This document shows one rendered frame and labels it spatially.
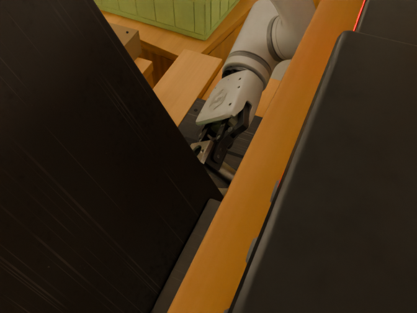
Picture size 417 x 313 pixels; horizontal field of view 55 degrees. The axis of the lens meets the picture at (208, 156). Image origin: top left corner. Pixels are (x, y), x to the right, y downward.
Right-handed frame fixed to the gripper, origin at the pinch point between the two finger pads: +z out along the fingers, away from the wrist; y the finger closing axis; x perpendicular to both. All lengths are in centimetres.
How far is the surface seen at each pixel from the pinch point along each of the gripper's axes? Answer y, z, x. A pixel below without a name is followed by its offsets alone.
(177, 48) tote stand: -74, -61, 10
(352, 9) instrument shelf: 35.0, -1.8, -13.6
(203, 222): 8.4, 11.8, -1.4
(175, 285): 10.5, 20.6, -2.7
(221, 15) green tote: -70, -83, 19
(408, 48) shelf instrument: 45, 11, -19
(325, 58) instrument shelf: 35.9, 4.8, -15.2
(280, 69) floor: -133, -139, 97
